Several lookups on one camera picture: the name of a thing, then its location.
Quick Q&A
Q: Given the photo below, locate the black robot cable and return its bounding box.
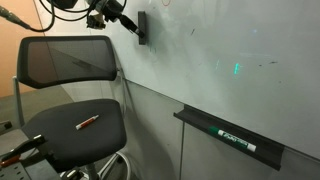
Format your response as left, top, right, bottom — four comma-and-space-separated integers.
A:
0, 0, 128, 34

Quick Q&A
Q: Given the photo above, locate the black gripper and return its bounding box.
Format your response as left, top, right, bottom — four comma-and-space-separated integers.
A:
97, 0, 146, 39

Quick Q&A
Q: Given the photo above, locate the perforated metal plate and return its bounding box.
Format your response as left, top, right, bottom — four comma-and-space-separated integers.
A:
0, 161, 36, 180

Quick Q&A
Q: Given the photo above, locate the red whiteboard marker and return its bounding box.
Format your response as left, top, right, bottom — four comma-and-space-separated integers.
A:
74, 114, 100, 131

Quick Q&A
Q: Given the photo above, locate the black mesh office chair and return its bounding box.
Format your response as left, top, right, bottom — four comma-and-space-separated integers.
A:
11, 34, 132, 180

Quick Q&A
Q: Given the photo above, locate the black clamp with orange handle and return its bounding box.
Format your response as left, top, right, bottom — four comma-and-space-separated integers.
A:
0, 133, 46, 169

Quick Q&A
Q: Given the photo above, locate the large whiteboard with writings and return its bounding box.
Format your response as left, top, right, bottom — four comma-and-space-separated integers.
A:
83, 0, 320, 162

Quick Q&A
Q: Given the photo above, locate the black whiteboard duster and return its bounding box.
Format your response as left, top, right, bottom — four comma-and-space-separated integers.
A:
137, 10, 148, 46

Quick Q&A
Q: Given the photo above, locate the black marker tray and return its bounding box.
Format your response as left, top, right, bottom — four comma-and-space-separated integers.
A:
172, 103, 285, 172

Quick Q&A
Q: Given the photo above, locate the small black bracket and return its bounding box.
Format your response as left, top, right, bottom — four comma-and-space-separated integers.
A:
0, 120, 13, 133

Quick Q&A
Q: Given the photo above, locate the green whiteboard marker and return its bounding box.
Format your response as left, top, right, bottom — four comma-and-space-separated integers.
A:
208, 125, 258, 154

